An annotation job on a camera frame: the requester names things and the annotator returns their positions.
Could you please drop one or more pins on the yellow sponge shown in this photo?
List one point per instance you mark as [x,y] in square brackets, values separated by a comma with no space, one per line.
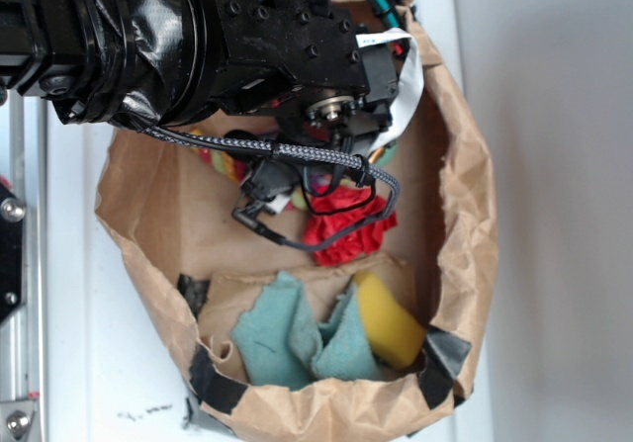
[394,335]

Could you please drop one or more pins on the green rubber ball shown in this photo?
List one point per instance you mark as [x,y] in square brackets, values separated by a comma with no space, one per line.
[384,154]

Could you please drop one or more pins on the multicolored twisted rope toy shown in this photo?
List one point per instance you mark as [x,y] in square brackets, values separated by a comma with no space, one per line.
[238,169]

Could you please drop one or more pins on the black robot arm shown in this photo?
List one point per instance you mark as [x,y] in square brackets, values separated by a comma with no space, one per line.
[138,64]

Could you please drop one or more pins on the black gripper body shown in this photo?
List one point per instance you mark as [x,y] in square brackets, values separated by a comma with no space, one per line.
[299,62]

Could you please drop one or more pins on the teal terry cloth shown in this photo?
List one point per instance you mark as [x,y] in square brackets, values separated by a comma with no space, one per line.
[281,342]

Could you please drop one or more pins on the black mounting bracket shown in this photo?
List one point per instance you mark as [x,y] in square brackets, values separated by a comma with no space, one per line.
[14,213]

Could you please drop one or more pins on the red crumpled paper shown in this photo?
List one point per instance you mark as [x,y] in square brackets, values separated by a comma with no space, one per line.
[338,210]

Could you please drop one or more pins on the brown paper bag bin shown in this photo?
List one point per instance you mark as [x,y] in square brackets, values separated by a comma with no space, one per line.
[197,270]

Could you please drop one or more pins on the aluminium frame rail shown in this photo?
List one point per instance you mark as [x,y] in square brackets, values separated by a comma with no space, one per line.
[23,158]

